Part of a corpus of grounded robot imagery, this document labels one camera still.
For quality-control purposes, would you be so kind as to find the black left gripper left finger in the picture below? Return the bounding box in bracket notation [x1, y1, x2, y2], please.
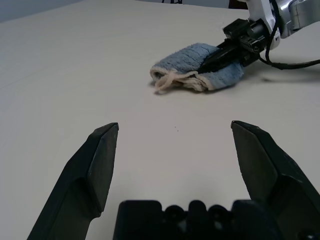
[26, 122, 120, 240]

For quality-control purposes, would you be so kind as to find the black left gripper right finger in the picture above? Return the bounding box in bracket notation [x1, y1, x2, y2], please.
[230, 120, 320, 240]

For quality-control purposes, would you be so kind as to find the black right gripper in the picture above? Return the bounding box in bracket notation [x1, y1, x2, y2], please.
[197, 18, 272, 75]

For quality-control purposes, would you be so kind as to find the blue terry rag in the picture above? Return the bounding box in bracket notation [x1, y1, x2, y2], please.
[149, 42, 246, 95]

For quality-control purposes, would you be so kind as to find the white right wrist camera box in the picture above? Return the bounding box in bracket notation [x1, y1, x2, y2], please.
[243, 0, 282, 48]

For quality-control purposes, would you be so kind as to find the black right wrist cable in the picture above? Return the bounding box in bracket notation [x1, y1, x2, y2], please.
[258, 14, 320, 71]

